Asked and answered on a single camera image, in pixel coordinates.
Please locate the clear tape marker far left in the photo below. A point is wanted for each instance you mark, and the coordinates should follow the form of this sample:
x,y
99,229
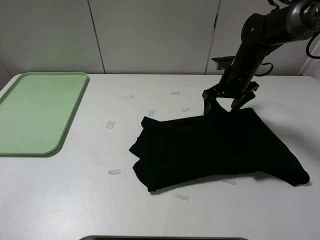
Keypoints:
x,y
110,124

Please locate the clear tape marker middle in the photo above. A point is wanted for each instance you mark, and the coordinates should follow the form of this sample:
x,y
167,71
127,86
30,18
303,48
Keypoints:
x,y
151,112

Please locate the clear tape marker lower left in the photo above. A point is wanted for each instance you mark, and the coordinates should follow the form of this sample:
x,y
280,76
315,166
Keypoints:
x,y
114,171

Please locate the light green plastic tray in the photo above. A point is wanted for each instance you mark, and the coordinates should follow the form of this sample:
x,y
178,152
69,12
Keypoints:
x,y
37,110

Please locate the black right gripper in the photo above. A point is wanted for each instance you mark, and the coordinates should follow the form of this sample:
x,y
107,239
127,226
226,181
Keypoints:
x,y
240,95

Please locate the clear tape marker upper left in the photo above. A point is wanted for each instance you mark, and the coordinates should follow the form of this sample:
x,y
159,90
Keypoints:
x,y
129,96

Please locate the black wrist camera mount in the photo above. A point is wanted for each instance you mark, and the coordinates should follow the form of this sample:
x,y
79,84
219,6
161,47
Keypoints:
x,y
223,63

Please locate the black short sleeve shirt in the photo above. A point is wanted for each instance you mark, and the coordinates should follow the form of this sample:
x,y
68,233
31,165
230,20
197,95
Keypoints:
x,y
223,143

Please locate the clear tape marker bottom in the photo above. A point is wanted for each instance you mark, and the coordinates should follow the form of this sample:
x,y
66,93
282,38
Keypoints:
x,y
182,196

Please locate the clear tape marker lower right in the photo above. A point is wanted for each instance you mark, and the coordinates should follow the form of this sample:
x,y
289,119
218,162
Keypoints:
x,y
229,181

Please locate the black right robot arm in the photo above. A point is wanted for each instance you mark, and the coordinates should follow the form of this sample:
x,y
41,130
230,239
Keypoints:
x,y
260,36

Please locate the clear tape marker centre right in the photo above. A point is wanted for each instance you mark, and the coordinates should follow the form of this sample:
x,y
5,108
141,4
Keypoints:
x,y
185,110

